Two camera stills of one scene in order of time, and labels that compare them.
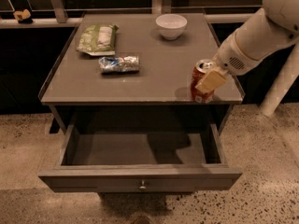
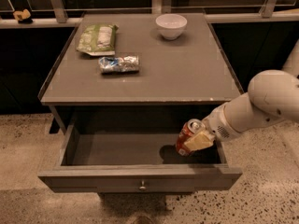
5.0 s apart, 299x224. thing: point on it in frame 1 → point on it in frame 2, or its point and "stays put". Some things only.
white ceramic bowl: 171,25 stays put
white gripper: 230,57 → 217,125
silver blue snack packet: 119,64 stays put
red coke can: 201,67 → 190,127
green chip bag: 98,39 stays put
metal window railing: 64,21 stays put
